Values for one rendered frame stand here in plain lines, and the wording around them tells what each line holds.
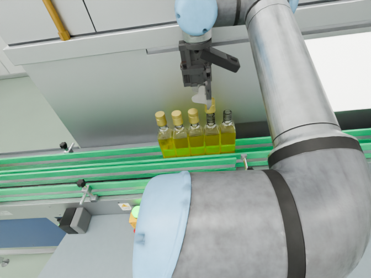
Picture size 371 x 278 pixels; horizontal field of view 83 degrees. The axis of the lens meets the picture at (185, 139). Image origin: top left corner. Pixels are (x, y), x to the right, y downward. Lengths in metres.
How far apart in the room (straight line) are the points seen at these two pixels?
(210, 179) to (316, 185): 0.09
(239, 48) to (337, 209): 0.62
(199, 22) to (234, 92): 0.46
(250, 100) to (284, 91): 0.58
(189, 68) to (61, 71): 0.51
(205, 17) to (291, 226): 0.35
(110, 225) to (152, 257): 0.83
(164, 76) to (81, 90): 0.35
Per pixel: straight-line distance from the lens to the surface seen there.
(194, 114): 0.71
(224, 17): 0.45
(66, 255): 1.06
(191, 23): 0.43
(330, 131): 0.27
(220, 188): 0.20
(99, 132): 1.07
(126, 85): 0.87
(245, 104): 0.88
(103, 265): 0.97
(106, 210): 1.01
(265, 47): 0.35
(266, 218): 0.19
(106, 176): 0.96
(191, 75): 0.61
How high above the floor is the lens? 1.60
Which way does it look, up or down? 45 degrees down
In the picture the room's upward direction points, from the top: 10 degrees counter-clockwise
